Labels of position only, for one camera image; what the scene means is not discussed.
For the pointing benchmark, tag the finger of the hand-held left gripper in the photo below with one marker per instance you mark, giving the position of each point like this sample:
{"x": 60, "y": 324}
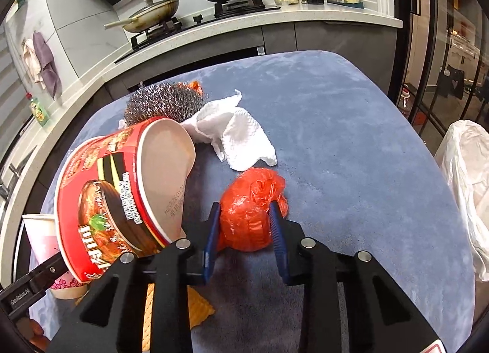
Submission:
{"x": 46, "y": 271}

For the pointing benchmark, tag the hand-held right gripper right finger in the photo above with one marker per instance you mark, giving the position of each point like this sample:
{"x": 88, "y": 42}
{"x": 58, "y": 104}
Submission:
{"x": 277, "y": 246}

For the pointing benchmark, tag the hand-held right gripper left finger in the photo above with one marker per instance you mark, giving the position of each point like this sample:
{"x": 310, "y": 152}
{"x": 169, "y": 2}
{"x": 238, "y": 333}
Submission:
{"x": 211, "y": 246}

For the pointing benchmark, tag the red plastic bag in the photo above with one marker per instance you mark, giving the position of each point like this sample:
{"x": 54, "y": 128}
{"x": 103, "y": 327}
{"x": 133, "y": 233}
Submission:
{"x": 248, "y": 211}

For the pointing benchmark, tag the red instant noodle cup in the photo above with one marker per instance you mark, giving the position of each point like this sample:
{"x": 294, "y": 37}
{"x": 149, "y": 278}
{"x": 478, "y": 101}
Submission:
{"x": 107, "y": 192}

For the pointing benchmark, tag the orange snack wrapper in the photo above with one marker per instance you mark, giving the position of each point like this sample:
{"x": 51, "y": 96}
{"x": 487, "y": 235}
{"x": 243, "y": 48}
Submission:
{"x": 196, "y": 87}

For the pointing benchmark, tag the white trash bag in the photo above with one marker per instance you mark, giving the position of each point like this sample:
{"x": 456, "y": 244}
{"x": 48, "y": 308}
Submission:
{"x": 466, "y": 169}

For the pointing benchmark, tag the person's left hand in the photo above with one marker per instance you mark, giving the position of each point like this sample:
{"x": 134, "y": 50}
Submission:
{"x": 32, "y": 332}

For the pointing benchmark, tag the white paper cup pink print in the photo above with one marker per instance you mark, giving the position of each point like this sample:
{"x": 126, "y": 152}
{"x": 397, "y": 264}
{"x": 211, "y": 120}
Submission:
{"x": 38, "y": 238}

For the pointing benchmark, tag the orange waffle-pattern cloth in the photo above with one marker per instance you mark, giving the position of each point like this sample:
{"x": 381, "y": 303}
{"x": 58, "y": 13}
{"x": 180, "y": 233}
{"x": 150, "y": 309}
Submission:
{"x": 200, "y": 309}

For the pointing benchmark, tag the white paper towel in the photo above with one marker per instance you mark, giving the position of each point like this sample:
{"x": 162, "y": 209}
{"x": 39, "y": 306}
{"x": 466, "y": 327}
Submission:
{"x": 237, "y": 135}

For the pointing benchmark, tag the steel wool scrubber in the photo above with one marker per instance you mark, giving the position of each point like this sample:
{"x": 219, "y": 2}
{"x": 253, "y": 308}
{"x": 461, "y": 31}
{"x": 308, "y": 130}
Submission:
{"x": 160, "y": 103}

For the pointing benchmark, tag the green dish soap bottle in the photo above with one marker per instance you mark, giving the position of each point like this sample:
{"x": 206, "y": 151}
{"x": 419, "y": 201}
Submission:
{"x": 38, "y": 110}

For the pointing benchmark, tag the red-capped plastic bottle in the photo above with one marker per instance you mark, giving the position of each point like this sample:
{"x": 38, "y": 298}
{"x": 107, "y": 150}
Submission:
{"x": 405, "y": 103}

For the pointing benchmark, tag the purple hanging towel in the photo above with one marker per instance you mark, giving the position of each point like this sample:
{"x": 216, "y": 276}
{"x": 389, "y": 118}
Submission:
{"x": 47, "y": 63}

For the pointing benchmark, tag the white hanging towel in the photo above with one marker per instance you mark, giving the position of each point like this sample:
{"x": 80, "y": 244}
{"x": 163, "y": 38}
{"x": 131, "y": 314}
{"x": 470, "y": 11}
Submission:
{"x": 32, "y": 61}

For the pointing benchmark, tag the grey kitchen cabinet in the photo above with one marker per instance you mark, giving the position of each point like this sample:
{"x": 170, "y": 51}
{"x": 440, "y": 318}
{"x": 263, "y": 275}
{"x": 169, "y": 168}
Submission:
{"x": 336, "y": 40}

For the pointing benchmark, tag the black gas stove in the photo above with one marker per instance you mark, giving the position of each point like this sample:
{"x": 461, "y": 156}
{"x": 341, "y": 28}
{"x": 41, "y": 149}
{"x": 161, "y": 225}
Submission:
{"x": 183, "y": 29}

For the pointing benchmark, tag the dark chair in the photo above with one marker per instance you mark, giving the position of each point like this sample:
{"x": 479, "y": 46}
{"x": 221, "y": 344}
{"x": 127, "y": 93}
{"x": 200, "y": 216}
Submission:
{"x": 450, "y": 82}

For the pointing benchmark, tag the beige wok with lid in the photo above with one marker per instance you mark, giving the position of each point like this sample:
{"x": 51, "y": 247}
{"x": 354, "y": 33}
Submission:
{"x": 152, "y": 13}

